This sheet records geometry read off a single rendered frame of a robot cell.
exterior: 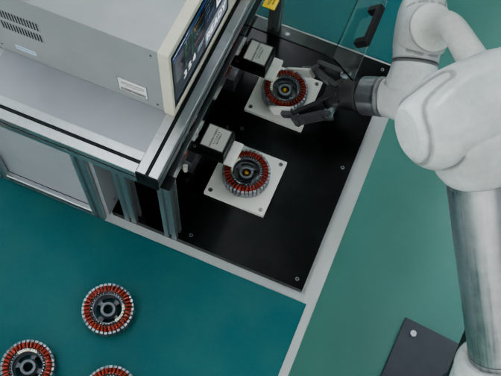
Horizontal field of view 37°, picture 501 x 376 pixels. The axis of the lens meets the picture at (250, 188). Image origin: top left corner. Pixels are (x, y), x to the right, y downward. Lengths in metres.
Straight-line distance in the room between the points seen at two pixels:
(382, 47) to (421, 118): 0.99
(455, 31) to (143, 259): 0.83
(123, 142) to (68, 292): 0.44
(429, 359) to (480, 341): 1.17
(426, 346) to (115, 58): 1.52
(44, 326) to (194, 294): 0.33
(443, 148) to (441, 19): 0.56
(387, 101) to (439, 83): 0.60
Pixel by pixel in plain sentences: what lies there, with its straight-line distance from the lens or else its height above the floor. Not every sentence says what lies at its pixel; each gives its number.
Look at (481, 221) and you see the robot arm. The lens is 1.19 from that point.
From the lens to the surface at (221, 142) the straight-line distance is 1.66.
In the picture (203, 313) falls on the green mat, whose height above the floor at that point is 0.75.
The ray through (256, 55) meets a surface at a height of 0.92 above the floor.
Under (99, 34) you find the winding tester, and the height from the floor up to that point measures 1.30.
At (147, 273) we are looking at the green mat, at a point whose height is 0.75.
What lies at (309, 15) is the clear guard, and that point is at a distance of 1.67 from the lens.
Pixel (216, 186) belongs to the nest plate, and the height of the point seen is 0.78.
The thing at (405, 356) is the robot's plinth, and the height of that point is 0.02.
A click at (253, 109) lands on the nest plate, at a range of 1.86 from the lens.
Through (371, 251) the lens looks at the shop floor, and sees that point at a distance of 2.58.
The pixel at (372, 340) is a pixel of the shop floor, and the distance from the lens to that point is 2.50.
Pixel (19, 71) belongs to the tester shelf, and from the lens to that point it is 1.56.
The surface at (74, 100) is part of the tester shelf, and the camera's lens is 1.51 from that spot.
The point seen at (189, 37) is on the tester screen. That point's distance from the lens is 1.38.
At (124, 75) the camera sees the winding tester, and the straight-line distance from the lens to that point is 1.43.
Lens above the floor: 2.40
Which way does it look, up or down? 66 degrees down
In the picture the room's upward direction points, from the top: 6 degrees clockwise
